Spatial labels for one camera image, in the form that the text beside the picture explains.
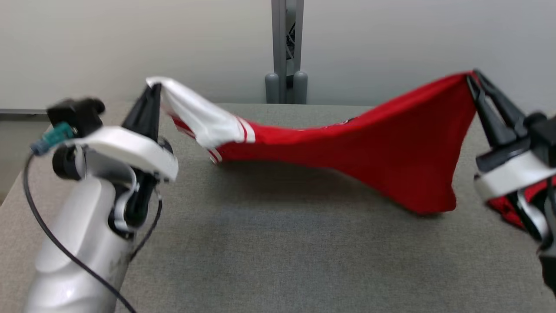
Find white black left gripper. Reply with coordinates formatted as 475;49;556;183
65;84;179;229

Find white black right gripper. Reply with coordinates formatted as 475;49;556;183
467;69;556;203

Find red basketball shorts number print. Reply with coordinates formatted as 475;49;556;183
486;176;556;231

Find red jersey white side panels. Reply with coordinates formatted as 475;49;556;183
146;72;478;216

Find grey wall base rail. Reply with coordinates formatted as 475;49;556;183
0;109;48;120

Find grey partition post with feet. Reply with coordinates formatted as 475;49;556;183
265;0;309;105

